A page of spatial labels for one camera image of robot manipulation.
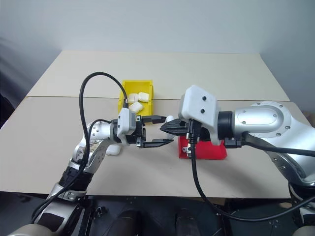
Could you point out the red plastic tray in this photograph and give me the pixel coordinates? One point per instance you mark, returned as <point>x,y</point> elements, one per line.
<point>209,150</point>

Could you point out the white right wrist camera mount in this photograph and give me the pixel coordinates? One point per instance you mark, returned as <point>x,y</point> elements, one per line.
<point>199,105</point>

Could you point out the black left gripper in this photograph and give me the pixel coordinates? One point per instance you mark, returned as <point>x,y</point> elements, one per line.
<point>139,136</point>

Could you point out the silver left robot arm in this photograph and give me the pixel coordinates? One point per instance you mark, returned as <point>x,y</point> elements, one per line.
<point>96,147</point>

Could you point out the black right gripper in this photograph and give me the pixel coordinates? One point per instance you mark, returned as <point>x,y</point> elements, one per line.
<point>203,134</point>

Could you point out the yellow plastic bin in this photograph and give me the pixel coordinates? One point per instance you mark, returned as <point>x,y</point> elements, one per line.
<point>147,84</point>

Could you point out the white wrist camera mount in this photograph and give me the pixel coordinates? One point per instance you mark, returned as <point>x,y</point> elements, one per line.
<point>124,123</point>
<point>199,105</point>

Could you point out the dark rounded shape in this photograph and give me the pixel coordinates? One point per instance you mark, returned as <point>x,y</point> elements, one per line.
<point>186,221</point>
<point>128,222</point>

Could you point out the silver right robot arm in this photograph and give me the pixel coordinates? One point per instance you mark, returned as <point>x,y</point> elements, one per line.
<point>261,118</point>

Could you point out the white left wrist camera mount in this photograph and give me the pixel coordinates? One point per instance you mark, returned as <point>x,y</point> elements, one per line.
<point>124,123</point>

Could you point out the black metal table frame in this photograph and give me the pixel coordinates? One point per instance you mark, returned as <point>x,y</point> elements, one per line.
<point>157,204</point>

